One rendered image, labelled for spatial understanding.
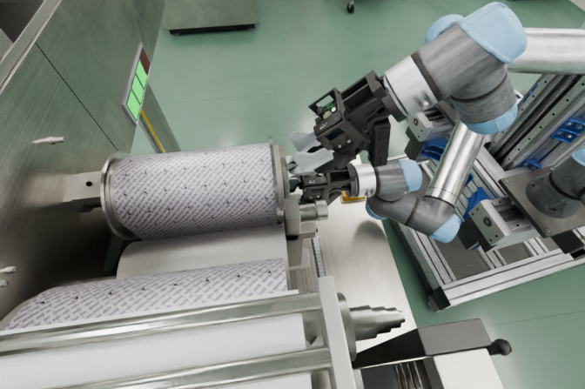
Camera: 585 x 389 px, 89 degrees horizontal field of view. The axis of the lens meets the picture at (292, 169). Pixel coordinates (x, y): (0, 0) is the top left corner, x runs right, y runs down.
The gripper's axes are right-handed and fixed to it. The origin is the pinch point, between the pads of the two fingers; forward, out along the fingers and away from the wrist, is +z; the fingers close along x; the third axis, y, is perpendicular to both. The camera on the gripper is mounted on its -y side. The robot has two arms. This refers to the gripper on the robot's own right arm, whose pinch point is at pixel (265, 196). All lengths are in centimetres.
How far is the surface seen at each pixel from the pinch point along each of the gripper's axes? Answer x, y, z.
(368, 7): -296, -109, -132
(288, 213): 10.9, 11.6, -4.1
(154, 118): -71, -39, 49
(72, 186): 5.9, 19.8, 29.3
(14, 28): -10.3, 36.7, 31.9
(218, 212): 12.2, 17.4, 7.0
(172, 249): 16.0, 14.3, 14.7
